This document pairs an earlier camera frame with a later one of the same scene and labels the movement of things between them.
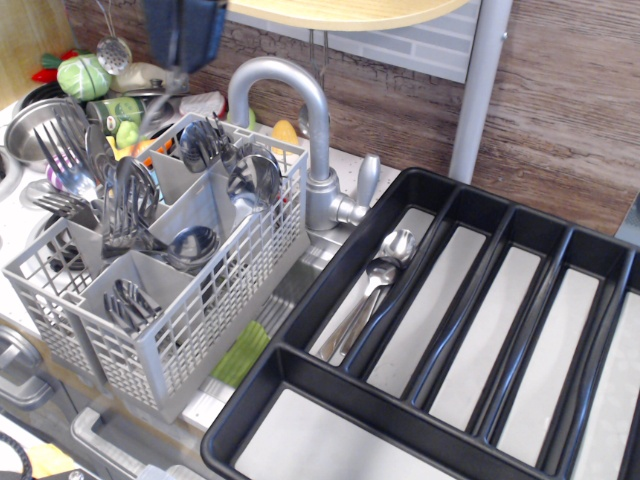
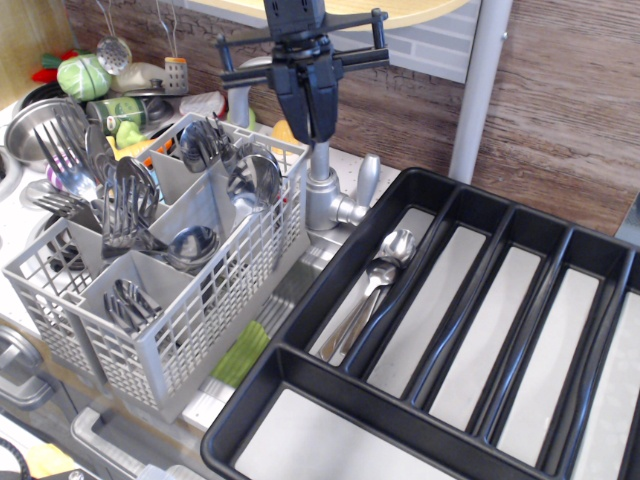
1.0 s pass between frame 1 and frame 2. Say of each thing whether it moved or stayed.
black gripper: moved
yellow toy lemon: stayed
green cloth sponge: stayed
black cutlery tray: stayed
